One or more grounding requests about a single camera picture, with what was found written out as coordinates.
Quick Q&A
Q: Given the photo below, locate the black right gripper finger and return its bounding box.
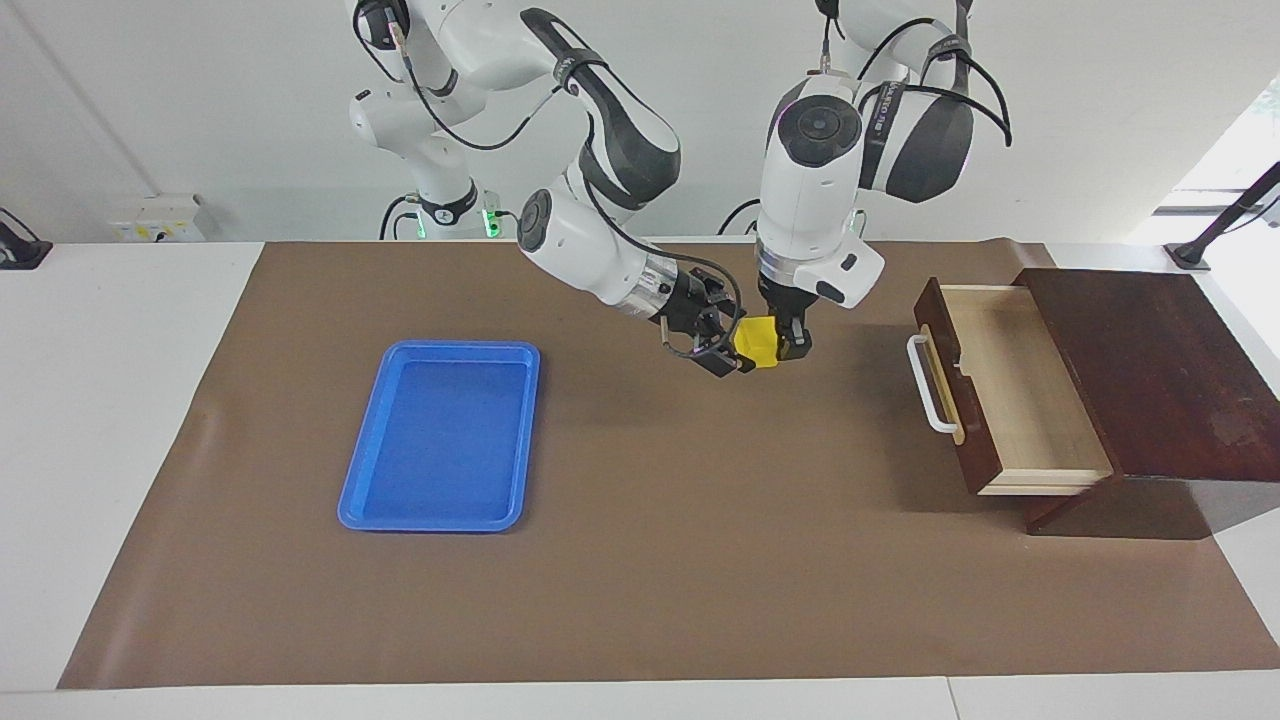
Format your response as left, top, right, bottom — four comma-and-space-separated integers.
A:
700, 278, 746, 326
690, 330, 756, 379

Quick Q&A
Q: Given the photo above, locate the yellow cube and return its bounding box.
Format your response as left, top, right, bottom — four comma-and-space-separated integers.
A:
733, 316, 781, 369

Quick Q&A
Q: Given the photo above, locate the wooden drawer with white handle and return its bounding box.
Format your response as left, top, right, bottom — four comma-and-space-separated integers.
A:
906, 278, 1116, 498

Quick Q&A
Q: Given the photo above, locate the brown table mat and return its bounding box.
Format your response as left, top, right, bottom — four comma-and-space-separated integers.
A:
57, 236, 1280, 691

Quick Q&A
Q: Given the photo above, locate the blue plastic tray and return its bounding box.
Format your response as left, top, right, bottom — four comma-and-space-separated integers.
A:
337, 340, 542, 533

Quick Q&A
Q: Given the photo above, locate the dark brown wooden cabinet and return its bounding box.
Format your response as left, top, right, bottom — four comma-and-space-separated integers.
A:
1010, 265, 1280, 538

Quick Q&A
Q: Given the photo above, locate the black clamp base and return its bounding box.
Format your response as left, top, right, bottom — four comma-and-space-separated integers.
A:
0, 207, 53, 271

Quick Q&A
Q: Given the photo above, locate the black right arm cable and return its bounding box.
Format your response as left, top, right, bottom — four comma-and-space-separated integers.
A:
350, 0, 747, 361

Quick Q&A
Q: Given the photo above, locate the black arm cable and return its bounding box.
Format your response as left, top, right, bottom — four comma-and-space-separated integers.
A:
820, 0, 1013, 216
350, 0, 747, 361

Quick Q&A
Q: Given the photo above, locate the black base power cable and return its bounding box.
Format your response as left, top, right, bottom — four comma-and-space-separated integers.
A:
377, 193, 421, 241
717, 197, 763, 238

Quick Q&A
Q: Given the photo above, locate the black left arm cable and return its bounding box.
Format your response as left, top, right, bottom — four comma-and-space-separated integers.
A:
820, 0, 1013, 216

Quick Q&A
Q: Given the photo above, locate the black camera stand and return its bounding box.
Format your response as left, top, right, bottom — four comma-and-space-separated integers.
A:
1165, 160, 1280, 273

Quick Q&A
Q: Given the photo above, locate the white wall socket box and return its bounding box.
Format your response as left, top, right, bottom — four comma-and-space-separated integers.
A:
108, 195, 217, 243

